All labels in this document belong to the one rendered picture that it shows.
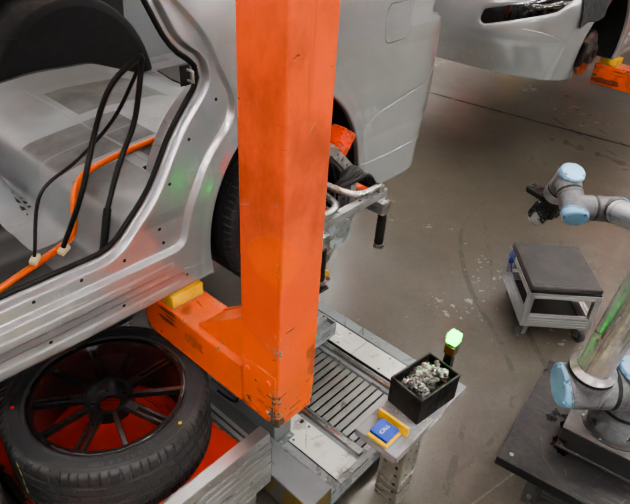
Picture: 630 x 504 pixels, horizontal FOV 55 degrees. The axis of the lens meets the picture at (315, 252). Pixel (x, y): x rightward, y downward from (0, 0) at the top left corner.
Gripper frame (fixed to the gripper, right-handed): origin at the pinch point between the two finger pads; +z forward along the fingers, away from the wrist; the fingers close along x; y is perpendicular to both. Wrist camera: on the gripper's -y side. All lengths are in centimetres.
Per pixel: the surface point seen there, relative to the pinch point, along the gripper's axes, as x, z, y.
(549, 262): 33, 54, 6
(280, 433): -125, 34, 34
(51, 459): -194, -19, 24
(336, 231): -85, -20, -15
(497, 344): -6, 73, 30
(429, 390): -79, -12, 48
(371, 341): -67, 63, 7
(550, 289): 19, 46, 21
